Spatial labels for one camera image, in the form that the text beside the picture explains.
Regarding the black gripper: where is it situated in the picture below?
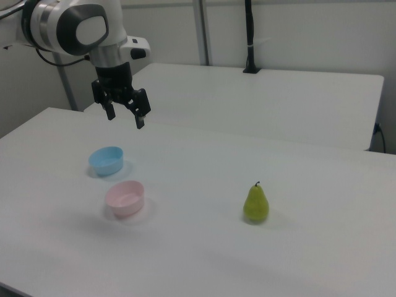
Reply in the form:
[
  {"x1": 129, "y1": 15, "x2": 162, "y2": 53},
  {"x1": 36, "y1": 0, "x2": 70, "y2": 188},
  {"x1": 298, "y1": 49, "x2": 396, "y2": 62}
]
[{"x1": 91, "y1": 61, "x2": 152, "y2": 130}]

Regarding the green pear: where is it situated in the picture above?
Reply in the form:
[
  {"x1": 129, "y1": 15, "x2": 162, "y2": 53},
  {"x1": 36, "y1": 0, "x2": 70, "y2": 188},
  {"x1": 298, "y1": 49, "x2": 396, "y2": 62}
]
[{"x1": 243, "y1": 181, "x2": 270, "y2": 223}]

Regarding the light blue plastic bowl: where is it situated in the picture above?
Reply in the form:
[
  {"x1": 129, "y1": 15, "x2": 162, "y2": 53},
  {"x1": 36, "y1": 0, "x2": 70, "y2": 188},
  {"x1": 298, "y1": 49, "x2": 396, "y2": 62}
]
[{"x1": 88, "y1": 146, "x2": 124, "y2": 177}]

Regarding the pink plastic bowl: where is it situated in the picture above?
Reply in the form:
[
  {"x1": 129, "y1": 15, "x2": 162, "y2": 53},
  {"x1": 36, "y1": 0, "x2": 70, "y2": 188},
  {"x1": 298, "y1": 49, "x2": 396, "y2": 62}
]
[{"x1": 104, "y1": 180, "x2": 145, "y2": 217}]

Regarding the white table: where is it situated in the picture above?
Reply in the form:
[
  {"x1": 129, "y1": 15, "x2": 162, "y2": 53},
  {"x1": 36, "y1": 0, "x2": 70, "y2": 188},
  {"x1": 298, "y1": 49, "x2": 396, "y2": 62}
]
[{"x1": 83, "y1": 63, "x2": 385, "y2": 152}]

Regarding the black pole with clamp base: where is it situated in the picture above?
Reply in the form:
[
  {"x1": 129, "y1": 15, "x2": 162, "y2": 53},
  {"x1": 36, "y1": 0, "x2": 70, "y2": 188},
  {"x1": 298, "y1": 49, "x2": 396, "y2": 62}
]
[{"x1": 243, "y1": 0, "x2": 262, "y2": 74}]

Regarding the thin grey partition post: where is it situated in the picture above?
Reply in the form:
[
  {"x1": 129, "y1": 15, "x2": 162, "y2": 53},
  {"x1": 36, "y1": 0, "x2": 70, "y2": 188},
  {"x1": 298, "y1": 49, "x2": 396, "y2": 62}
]
[{"x1": 51, "y1": 51, "x2": 79, "y2": 112}]

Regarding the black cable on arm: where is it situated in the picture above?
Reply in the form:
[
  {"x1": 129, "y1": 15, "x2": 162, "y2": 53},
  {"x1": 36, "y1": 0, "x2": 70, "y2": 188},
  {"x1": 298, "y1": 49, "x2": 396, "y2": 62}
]
[{"x1": 35, "y1": 48, "x2": 91, "y2": 67}]

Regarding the wide grey partition post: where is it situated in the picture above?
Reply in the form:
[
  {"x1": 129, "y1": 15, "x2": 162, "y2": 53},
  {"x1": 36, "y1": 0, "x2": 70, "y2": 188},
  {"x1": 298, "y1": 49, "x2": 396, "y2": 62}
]
[{"x1": 192, "y1": 0, "x2": 214, "y2": 66}]

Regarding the black power cable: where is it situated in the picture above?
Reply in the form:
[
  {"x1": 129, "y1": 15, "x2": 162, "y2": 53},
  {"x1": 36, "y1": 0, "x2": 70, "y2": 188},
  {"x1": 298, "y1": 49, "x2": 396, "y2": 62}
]
[{"x1": 372, "y1": 122, "x2": 387, "y2": 153}]

